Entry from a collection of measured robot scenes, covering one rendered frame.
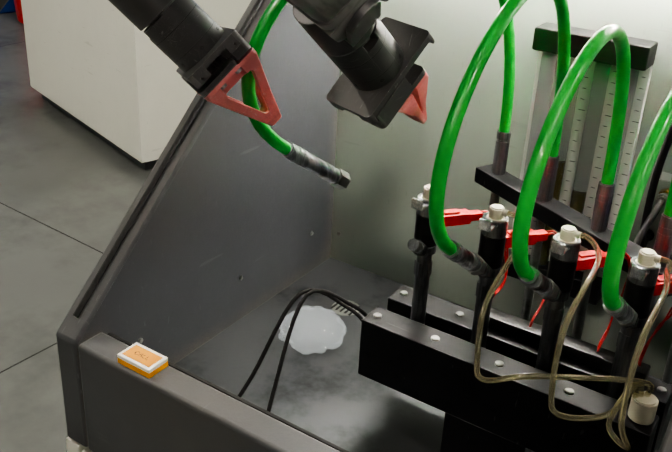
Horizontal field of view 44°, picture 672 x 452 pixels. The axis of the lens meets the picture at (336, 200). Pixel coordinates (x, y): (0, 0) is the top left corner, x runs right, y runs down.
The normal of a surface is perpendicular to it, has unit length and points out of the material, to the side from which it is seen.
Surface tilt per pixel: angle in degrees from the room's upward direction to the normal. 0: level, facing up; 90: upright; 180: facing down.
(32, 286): 0
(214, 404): 0
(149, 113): 90
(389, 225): 90
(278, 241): 90
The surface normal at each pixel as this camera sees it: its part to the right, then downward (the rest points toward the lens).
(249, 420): 0.04, -0.90
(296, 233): 0.83, 0.27
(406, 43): -0.50, -0.45
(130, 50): -0.77, 0.24
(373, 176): -0.55, 0.33
